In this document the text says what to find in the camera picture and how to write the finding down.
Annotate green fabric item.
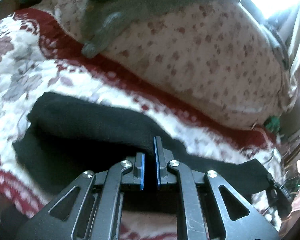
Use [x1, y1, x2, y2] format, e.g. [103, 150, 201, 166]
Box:
[263, 115, 280, 134]

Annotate cream floral pillow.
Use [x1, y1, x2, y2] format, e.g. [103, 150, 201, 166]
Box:
[36, 0, 289, 128]

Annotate black pants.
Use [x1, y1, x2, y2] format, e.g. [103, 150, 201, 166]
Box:
[13, 92, 270, 200]

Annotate grey-green fuzzy towel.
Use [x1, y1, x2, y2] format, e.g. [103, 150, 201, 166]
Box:
[81, 0, 240, 58]

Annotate red white floral blanket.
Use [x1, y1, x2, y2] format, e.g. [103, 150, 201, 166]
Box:
[0, 8, 285, 240]

